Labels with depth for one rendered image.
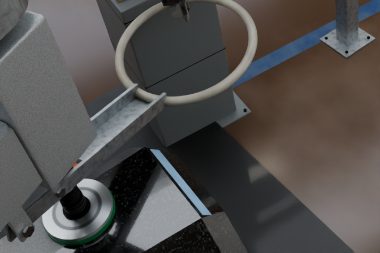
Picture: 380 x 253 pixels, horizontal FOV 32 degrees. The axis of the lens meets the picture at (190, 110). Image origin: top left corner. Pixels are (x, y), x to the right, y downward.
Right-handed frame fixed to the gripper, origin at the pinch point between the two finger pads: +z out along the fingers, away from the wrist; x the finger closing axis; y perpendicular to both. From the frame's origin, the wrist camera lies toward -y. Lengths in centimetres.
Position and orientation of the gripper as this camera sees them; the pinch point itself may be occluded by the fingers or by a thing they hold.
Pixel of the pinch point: (188, 13)
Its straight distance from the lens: 243.8
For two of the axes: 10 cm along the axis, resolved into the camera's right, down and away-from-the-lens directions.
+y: -9.8, 1.4, 1.7
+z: 2.2, 6.2, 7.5
